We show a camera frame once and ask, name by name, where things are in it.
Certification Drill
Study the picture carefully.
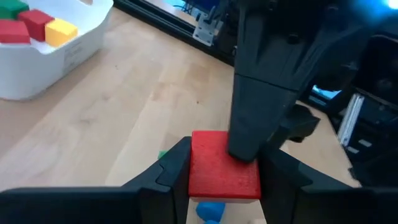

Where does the silver metal bracket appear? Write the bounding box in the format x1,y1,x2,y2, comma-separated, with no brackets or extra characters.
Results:
192,14,216,47

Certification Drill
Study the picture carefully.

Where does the red wooden block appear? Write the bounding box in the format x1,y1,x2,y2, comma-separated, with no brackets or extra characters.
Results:
17,8,55,42
0,19,31,44
188,130,262,203

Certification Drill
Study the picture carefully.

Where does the blue wooden block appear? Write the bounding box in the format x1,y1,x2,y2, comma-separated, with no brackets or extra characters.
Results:
195,201,226,224

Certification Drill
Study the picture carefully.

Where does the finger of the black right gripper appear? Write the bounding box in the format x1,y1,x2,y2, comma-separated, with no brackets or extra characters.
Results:
228,0,374,163
273,104,321,144

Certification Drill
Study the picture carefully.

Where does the yellow wooden cube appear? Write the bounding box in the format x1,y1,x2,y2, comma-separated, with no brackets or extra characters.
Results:
45,17,79,48

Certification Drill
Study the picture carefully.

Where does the white plastic bin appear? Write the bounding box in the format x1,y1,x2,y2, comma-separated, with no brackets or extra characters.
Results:
0,0,114,101

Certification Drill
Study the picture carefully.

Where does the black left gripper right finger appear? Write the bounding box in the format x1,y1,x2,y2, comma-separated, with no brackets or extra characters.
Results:
257,146,398,224

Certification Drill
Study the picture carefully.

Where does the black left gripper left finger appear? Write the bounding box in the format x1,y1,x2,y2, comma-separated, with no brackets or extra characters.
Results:
0,136,192,224

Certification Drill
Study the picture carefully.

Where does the black aluminium table frame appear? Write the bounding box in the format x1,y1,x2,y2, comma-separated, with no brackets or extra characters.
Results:
113,0,237,67

